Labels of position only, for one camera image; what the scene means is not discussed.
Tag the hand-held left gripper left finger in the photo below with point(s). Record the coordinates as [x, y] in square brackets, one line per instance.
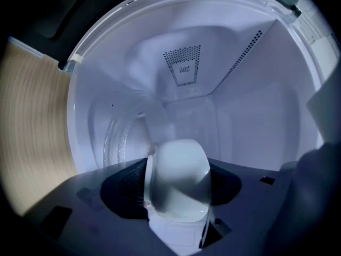
[125, 188]

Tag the glass microwave turntable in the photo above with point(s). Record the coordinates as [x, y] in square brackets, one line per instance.
[117, 140]

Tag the wooden cabinet panel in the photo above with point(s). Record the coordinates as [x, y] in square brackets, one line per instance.
[34, 121]

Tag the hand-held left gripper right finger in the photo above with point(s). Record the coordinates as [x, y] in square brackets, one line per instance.
[223, 188]

